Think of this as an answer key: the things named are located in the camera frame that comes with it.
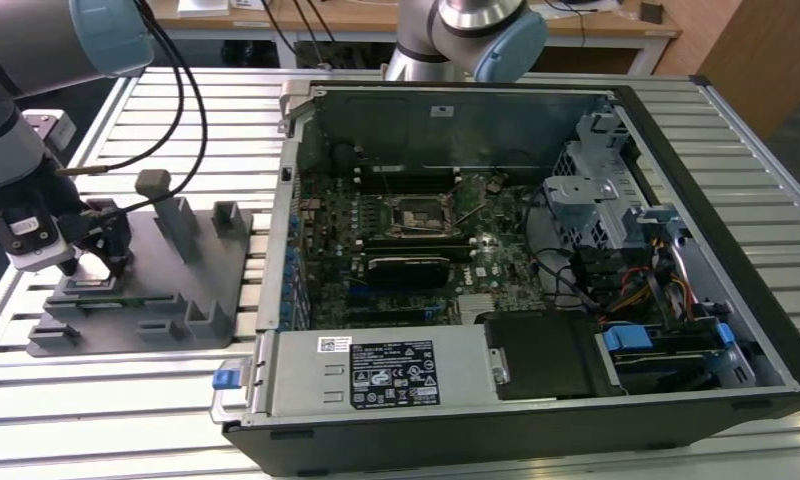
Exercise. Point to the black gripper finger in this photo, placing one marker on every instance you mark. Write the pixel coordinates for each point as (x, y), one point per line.
(73, 235)
(115, 240)

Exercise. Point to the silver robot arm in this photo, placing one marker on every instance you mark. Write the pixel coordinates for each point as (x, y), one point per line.
(13, 125)

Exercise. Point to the CPU socket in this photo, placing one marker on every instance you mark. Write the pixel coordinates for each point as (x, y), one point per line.
(416, 215)

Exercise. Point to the grey parts rack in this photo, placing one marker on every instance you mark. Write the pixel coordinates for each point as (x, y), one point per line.
(153, 300)

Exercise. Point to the blue case latch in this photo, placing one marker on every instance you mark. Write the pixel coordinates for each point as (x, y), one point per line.
(223, 378)

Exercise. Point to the silver power supply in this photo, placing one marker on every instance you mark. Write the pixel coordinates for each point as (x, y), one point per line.
(293, 370)

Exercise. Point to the long black expansion slot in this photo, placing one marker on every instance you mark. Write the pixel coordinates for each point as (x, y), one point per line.
(386, 316)

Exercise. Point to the black graphics card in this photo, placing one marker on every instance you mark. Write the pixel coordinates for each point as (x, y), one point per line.
(406, 274)

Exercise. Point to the silver chipset heatsink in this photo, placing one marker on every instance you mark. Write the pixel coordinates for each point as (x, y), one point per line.
(476, 306)

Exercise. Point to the round coin battery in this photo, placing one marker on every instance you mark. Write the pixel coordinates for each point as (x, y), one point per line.
(494, 184)

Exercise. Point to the green motherboard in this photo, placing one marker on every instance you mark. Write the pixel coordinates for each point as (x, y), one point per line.
(506, 250)

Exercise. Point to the black open PC case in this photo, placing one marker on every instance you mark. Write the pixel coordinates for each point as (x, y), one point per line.
(440, 440)

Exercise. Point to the black plastic shroud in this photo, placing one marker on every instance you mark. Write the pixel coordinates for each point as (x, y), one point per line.
(546, 355)

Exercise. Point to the silver perforated drive cage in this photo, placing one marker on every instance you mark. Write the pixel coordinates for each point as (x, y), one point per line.
(596, 155)

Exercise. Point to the blue disk carrier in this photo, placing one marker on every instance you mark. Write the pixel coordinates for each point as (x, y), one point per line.
(626, 340)

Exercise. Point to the silver disk bay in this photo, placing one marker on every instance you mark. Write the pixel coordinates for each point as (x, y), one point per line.
(666, 372)

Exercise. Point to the small dark box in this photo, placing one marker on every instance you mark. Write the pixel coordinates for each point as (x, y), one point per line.
(650, 12)

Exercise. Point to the blue plastic tab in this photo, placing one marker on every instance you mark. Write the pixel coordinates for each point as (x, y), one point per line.
(724, 334)

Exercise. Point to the wooden cabinet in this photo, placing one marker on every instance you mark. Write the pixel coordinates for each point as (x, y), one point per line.
(767, 60)

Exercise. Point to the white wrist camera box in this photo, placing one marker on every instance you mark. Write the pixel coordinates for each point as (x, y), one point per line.
(39, 250)

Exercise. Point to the small grey camera box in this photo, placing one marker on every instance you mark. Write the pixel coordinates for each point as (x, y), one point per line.
(49, 127)

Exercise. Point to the wooden desk white frame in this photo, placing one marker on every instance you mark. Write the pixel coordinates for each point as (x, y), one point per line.
(606, 22)
(206, 22)

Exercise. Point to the silver metal bracket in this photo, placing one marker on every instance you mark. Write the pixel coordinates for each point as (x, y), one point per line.
(573, 192)

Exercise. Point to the grey plastic bracket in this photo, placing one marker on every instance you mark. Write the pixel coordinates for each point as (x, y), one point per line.
(646, 217)

